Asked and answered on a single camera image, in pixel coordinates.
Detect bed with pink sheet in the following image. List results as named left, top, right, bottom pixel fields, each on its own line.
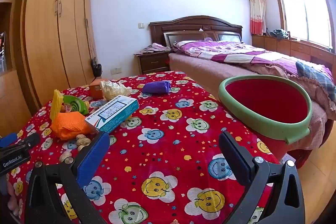
left=168, top=52, right=336, bottom=169

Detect yellow packet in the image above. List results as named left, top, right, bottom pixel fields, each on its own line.
left=50, top=89, right=64, bottom=121

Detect wooden window cabinet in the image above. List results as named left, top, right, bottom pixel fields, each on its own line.
left=251, top=34, right=336, bottom=75

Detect dark wooden nightstand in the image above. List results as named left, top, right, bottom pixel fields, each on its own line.
left=134, top=51, right=171, bottom=75

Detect white tissue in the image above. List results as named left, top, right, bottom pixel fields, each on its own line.
left=100, top=80, right=132, bottom=101

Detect wooden wardrobe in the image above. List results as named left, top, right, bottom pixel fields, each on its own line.
left=16, top=0, right=103, bottom=114

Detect pink folded clothes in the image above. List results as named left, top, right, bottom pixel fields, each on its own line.
left=136, top=42, right=171, bottom=54

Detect white and red curtain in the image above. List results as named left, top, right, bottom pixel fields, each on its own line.
left=248, top=0, right=267, bottom=35

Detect window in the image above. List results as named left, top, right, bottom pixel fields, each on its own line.
left=273, top=0, right=332, bottom=50

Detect blue plaid pillow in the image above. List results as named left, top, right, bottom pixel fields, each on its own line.
left=295, top=61, right=336, bottom=102

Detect green packet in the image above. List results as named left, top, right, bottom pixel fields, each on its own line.
left=61, top=95, right=90, bottom=115

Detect dark green clothes pile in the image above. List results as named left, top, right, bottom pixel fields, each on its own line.
left=270, top=28, right=290, bottom=40

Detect teal and white medicine box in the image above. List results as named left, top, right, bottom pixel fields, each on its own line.
left=84, top=95, right=139, bottom=134

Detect dark wooden headboard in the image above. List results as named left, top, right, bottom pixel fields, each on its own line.
left=148, top=15, right=243, bottom=48

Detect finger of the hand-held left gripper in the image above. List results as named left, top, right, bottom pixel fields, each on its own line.
left=15, top=132, right=41, bottom=152
left=0, top=133, right=18, bottom=148

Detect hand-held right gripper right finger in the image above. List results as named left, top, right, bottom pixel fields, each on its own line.
left=218, top=131, right=306, bottom=224

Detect red bin with green rim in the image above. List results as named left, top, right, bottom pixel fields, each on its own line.
left=218, top=75, right=313, bottom=163

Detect purple patchwork quilt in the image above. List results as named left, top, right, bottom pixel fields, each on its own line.
left=172, top=40, right=334, bottom=83

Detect orange mesh bag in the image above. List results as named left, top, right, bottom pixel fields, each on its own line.
left=50, top=112, right=96, bottom=141

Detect purple bag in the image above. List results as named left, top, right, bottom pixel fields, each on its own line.
left=142, top=80, right=172, bottom=94

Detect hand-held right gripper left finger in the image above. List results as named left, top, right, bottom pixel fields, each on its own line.
left=25, top=131, right=111, bottom=224

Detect black bag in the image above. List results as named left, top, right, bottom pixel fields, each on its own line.
left=91, top=57, right=103, bottom=77

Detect orange box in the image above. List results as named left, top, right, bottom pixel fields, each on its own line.
left=89, top=79, right=108, bottom=98

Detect red smiley flower printed blanket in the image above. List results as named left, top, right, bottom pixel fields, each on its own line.
left=5, top=71, right=281, bottom=224

